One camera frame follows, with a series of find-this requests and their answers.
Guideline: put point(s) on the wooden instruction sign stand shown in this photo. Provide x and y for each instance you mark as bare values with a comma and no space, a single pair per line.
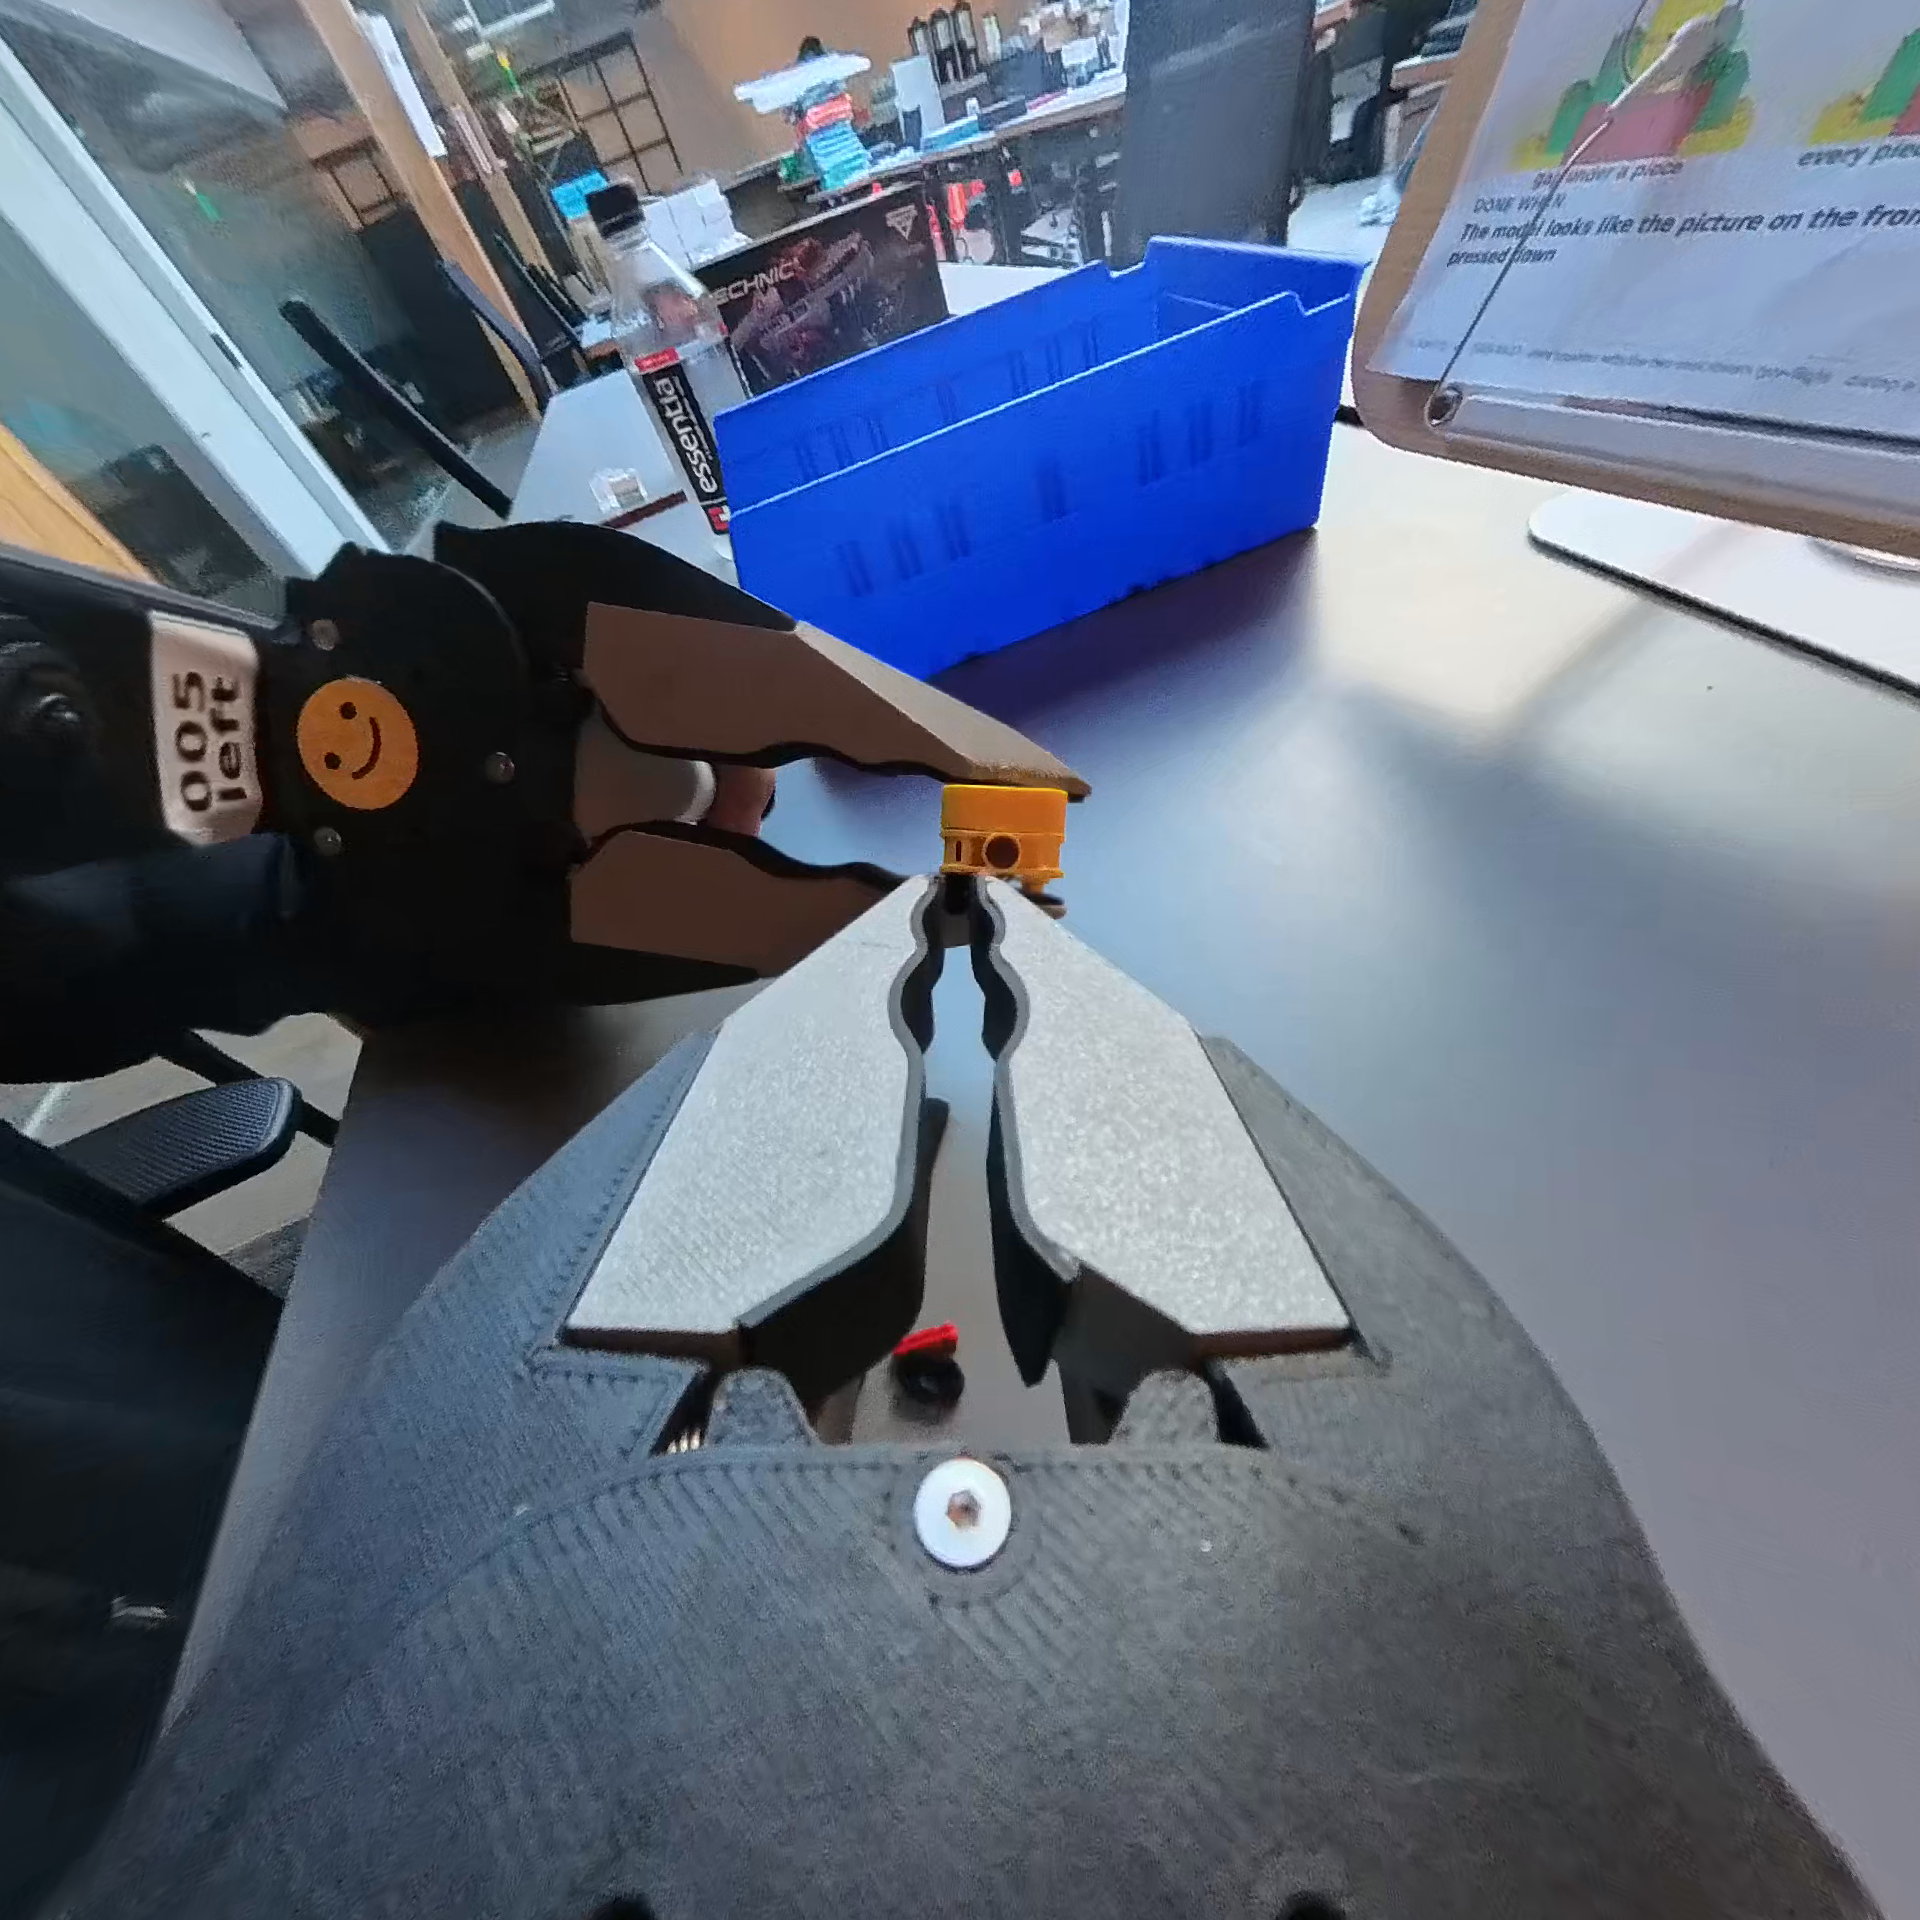
1723,570

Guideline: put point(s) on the printed instruction sheet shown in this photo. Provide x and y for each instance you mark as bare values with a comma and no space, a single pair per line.
1651,269

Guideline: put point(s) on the person's left forearm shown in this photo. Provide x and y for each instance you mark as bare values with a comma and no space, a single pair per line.
149,975

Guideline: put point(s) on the clear water bottle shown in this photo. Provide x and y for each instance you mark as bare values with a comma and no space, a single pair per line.
667,346

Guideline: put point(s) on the blue plastic bin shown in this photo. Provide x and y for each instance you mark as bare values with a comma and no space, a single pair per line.
1049,480

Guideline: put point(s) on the person's left hand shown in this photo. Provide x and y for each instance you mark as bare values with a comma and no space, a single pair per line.
744,799

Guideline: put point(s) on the small clear plastic cup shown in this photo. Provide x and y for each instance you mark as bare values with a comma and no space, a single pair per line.
617,489

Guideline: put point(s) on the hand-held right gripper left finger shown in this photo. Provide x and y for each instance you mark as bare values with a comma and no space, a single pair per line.
763,1170

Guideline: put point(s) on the black chair armrest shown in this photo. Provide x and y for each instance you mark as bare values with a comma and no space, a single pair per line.
195,1140

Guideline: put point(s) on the yellow lego spring assembly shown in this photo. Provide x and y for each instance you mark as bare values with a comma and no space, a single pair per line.
1003,839

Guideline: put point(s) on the red and black lego connector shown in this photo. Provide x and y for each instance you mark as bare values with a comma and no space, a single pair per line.
925,1372

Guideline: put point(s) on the black toy set box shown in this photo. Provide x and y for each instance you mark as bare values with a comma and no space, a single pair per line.
840,299

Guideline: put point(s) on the black office chair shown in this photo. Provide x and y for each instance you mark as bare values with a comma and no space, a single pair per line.
1215,119

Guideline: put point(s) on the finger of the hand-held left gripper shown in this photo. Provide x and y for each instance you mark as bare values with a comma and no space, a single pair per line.
674,908
780,690

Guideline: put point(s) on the cluttered background desk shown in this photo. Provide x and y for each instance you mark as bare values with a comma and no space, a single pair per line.
961,136

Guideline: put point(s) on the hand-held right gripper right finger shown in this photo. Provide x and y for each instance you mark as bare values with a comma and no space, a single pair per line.
1155,1170

